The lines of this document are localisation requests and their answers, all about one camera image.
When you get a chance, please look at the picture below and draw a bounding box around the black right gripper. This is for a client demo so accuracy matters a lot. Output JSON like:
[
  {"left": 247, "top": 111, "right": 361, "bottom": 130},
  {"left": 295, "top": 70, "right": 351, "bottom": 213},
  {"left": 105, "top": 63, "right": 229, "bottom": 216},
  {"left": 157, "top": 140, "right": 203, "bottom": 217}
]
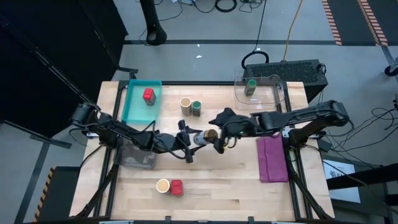
[{"left": 208, "top": 107, "right": 259, "bottom": 156}]

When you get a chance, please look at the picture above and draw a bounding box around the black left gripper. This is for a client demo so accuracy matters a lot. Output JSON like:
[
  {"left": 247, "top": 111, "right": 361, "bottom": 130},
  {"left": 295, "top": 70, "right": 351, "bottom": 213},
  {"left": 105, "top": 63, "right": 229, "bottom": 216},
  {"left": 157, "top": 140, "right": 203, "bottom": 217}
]
[{"left": 154, "top": 119, "right": 206, "bottom": 164}]

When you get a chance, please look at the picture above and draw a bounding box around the spice jar with green lid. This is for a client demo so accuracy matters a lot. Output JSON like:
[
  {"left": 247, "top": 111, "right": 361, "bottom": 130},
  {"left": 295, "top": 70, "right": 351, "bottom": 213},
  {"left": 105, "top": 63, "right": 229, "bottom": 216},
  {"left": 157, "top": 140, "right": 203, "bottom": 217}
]
[
  {"left": 191, "top": 100, "right": 202, "bottom": 117},
  {"left": 244, "top": 78, "right": 258, "bottom": 96}
]

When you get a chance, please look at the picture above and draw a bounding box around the smoked paprika tin red lid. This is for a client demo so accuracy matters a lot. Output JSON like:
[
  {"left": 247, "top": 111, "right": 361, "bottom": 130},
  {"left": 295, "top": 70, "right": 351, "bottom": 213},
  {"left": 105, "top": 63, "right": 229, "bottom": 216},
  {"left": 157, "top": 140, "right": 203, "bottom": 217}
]
[
  {"left": 142, "top": 88, "right": 157, "bottom": 106},
  {"left": 170, "top": 179, "right": 184, "bottom": 197}
]

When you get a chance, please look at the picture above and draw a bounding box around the clear plastic bin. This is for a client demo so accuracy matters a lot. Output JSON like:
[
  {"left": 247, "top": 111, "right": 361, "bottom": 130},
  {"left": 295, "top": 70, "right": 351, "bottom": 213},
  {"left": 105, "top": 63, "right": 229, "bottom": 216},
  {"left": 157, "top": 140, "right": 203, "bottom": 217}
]
[{"left": 233, "top": 74, "right": 286, "bottom": 111}]

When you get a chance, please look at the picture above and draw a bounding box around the purple folded cloth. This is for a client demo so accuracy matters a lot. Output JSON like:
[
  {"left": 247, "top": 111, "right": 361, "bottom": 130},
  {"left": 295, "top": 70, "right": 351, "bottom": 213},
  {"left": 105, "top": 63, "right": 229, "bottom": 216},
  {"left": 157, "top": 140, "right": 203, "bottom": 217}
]
[{"left": 256, "top": 135, "right": 289, "bottom": 184}]

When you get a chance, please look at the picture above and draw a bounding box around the teal plastic bin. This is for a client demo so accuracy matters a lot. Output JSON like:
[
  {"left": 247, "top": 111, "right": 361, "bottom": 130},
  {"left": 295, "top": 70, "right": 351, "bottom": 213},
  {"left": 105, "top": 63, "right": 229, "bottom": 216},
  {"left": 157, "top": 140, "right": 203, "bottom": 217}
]
[{"left": 121, "top": 78, "right": 163, "bottom": 125}]

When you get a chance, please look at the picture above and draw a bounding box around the black perforated computer case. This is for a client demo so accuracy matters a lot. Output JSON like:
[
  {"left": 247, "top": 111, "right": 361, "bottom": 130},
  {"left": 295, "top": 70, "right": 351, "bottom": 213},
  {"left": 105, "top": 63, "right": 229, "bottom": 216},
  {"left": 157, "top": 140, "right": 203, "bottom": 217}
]
[{"left": 241, "top": 58, "right": 329, "bottom": 102}]

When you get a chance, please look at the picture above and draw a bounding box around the black curtain stand foot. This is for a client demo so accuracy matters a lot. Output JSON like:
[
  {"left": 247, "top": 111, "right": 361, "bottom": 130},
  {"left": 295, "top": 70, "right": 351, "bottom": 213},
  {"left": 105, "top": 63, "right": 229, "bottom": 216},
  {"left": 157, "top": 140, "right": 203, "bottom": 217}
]
[{"left": 117, "top": 66, "right": 139, "bottom": 80}]

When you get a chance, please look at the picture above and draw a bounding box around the black stand leg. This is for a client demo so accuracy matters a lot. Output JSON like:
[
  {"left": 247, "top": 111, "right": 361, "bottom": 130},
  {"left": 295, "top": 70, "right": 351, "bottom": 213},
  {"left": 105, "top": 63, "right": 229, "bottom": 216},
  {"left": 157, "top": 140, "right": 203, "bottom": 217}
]
[{"left": 139, "top": 0, "right": 168, "bottom": 47}]

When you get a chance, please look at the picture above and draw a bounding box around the white paper sign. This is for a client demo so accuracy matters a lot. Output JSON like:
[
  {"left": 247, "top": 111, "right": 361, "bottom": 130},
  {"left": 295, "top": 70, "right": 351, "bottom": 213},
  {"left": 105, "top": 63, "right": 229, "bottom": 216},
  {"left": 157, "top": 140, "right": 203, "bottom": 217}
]
[{"left": 322, "top": 159, "right": 362, "bottom": 205}]

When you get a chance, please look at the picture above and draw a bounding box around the black platform with hazard tape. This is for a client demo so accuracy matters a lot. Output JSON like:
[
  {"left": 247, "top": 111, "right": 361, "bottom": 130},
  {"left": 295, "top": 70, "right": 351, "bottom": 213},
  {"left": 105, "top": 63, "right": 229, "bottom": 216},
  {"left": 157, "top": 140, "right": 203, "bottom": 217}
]
[{"left": 32, "top": 166, "right": 82, "bottom": 223}]

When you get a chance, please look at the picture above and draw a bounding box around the black floor bar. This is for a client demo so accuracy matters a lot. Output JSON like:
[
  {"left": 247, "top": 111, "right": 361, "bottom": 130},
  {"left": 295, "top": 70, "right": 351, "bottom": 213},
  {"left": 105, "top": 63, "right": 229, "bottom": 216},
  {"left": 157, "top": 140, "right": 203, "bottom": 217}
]
[{"left": 0, "top": 119, "right": 73, "bottom": 149}]

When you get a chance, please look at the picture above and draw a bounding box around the black desk beam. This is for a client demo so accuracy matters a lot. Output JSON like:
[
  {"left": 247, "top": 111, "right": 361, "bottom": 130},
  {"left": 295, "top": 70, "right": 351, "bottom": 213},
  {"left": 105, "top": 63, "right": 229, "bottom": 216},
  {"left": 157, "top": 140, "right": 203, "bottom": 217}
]
[{"left": 326, "top": 166, "right": 398, "bottom": 190}]

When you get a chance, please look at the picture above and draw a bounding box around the black curtain partition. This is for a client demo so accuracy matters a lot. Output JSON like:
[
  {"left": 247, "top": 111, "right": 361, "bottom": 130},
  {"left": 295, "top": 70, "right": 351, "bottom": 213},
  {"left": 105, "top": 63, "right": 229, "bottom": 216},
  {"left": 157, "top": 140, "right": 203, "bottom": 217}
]
[{"left": 0, "top": 0, "right": 129, "bottom": 139}]

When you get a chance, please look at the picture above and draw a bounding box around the coiled black floor cable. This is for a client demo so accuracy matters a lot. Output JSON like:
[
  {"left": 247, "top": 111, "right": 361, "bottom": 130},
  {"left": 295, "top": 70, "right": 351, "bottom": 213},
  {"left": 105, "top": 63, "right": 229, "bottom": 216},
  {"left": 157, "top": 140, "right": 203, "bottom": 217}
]
[
  {"left": 214, "top": 0, "right": 238, "bottom": 13},
  {"left": 241, "top": 50, "right": 270, "bottom": 71}
]

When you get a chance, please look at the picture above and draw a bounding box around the black hanging cable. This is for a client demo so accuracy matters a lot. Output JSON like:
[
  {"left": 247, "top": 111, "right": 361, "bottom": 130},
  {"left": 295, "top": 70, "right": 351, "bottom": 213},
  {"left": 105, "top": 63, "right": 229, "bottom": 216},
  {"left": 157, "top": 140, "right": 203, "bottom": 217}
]
[{"left": 253, "top": 0, "right": 267, "bottom": 52}]

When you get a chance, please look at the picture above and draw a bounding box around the yellow hanging cable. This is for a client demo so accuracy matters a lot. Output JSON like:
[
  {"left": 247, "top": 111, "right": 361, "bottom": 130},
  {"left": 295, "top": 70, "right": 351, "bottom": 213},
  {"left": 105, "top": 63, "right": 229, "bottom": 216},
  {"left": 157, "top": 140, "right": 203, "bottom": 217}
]
[{"left": 282, "top": 0, "right": 304, "bottom": 62}]

